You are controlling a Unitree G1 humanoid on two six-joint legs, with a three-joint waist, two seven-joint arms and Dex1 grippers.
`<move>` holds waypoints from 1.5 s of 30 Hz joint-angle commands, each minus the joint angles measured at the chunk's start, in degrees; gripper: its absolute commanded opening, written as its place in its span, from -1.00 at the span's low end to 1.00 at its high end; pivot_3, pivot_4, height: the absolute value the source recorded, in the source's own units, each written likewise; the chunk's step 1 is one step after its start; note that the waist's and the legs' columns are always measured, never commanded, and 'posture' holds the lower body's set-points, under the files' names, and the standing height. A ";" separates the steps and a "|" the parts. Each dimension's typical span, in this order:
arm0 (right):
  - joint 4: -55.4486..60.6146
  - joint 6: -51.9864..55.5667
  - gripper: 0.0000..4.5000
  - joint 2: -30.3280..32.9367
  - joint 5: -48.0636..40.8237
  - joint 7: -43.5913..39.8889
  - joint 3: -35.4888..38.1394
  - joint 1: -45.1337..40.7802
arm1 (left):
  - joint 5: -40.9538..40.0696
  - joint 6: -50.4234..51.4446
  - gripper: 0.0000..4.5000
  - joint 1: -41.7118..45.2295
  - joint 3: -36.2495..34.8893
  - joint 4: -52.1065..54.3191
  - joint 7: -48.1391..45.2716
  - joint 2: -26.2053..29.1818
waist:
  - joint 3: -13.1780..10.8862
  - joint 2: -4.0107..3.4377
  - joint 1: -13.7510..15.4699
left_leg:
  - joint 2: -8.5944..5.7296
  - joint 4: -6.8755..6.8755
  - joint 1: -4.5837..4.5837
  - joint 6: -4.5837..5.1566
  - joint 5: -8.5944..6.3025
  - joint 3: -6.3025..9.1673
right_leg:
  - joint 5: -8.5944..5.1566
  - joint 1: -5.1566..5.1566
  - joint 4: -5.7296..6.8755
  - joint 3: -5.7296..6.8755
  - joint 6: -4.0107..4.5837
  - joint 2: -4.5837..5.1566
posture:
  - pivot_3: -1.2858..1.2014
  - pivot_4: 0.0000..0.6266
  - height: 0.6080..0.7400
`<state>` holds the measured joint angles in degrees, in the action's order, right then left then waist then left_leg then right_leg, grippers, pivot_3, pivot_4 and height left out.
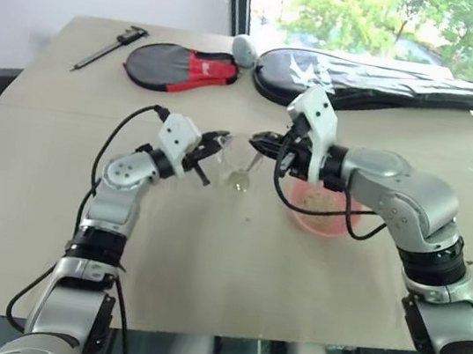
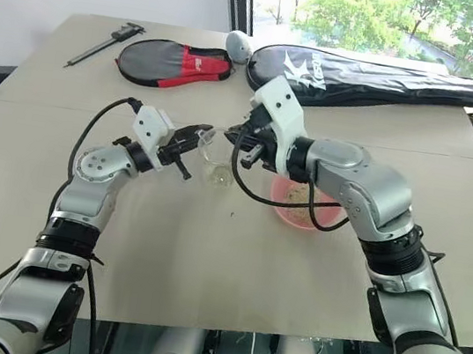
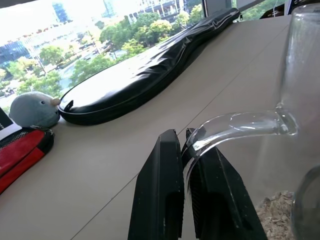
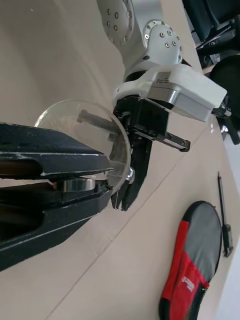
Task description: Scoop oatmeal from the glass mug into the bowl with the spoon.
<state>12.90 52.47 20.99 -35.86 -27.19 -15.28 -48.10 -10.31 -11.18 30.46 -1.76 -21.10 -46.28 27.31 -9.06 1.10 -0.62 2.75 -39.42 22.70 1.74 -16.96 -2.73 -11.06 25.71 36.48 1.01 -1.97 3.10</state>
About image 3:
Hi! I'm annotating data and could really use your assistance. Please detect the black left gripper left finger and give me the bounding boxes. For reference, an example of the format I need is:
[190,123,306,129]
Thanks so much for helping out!
[127,128,185,240]

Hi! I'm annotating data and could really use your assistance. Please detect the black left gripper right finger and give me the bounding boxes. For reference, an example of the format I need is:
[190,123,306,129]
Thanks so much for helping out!
[180,128,268,240]

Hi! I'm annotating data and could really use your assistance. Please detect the clear glass mug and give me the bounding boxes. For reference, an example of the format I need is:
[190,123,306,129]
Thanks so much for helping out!
[181,3,320,240]

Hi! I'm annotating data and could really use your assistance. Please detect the oatmeal flakes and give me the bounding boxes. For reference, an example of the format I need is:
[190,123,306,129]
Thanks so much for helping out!
[254,190,296,240]

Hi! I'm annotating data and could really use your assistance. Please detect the long black zippered bag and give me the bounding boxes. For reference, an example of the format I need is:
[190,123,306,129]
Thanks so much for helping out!
[57,7,241,126]

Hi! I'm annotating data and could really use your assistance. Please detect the red and black pouch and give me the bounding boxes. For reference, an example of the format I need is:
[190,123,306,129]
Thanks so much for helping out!
[0,127,55,195]

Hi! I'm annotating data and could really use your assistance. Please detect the blue plush bird toy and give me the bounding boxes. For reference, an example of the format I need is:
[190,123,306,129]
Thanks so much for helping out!
[9,91,61,129]

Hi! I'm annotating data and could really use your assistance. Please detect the white paper sheet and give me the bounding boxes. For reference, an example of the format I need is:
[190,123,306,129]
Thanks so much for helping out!
[0,106,23,141]

